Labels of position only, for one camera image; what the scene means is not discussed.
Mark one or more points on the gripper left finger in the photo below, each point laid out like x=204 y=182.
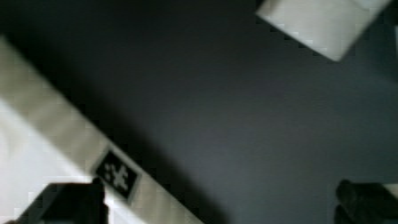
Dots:
x=67 y=204

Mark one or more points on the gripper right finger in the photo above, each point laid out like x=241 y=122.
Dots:
x=366 y=203

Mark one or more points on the white square tabletop part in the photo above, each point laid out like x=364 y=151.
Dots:
x=55 y=151

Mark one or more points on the white U-shaped fence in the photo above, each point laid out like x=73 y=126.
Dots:
x=321 y=22

